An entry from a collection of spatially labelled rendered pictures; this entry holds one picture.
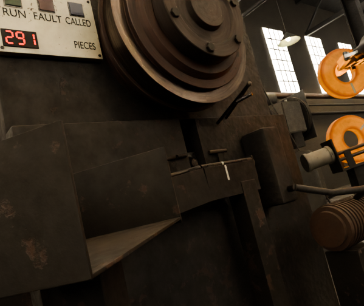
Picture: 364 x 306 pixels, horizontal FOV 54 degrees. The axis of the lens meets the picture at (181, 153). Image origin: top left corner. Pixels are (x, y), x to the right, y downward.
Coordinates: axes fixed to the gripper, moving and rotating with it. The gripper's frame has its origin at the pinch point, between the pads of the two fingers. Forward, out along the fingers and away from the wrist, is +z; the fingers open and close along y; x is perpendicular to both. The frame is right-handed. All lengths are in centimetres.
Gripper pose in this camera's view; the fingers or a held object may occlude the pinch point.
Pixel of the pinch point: (341, 68)
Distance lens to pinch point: 125.4
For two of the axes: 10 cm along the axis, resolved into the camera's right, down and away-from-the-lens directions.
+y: 9.7, -2.3, 0.7
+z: -0.5, 1.2, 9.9
